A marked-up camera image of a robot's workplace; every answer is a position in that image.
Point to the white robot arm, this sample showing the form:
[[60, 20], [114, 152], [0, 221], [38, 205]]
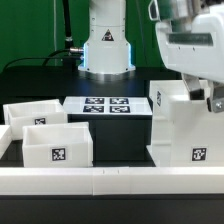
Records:
[[107, 52]]

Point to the white drawer box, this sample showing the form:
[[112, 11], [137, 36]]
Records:
[[67, 145], [18, 115]]

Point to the black pole with connector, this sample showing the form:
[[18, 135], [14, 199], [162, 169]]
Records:
[[74, 54]]

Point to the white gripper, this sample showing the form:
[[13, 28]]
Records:
[[190, 36]]

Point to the white front fence rail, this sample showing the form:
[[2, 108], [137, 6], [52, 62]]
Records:
[[112, 181]]

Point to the white left fence rail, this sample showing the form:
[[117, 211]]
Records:
[[5, 138]]

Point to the white front drawer box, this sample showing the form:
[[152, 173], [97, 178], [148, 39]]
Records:
[[67, 145]]

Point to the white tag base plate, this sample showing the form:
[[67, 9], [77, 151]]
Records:
[[107, 106]]

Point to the white rear drawer box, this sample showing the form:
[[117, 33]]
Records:
[[18, 115]]

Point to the white drawer cabinet frame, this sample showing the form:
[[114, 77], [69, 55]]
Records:
[[184, 132]]

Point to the white fence rail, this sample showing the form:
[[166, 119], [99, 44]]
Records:
[[5, 138], [112, 181]]

